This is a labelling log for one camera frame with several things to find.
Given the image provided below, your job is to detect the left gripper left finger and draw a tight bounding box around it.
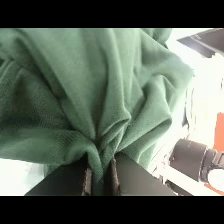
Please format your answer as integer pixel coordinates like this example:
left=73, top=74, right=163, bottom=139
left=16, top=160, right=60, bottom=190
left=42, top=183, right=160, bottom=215
left=24, top=153, right=93, bottom=197

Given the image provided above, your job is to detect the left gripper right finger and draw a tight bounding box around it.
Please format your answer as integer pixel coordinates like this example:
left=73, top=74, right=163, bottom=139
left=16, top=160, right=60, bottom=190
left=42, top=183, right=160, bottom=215
left=109, top=152, right=177, bottom=197

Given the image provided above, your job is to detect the green shirt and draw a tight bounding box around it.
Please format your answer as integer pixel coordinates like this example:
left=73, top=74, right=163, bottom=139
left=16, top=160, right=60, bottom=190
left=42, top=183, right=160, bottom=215
left=0, top=28, right=195, bottom=197

